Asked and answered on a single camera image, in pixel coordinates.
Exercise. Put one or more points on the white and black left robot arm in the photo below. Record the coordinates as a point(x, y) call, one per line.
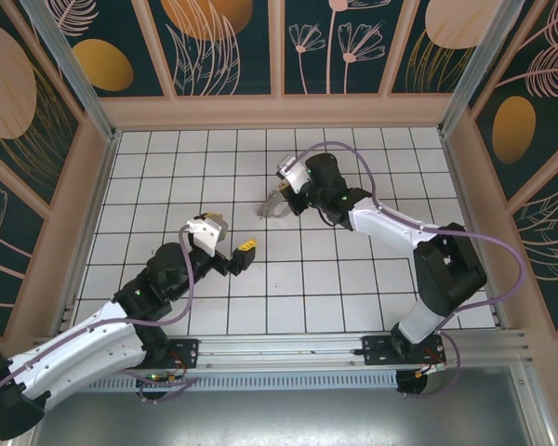
point(83, 344)

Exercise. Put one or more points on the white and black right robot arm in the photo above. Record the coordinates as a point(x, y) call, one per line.
point(386, 223)

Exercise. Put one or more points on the grey metal sheet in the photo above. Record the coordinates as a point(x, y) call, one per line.
point(279, 418)

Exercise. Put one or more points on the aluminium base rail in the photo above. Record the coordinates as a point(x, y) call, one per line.
point(283, 348)

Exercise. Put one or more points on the aluminium side rail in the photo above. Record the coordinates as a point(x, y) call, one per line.
point(476, 232)
point(109, 160)

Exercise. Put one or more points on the aluminium corner post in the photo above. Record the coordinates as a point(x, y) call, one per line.
point(479, 60)
point(74, 74)

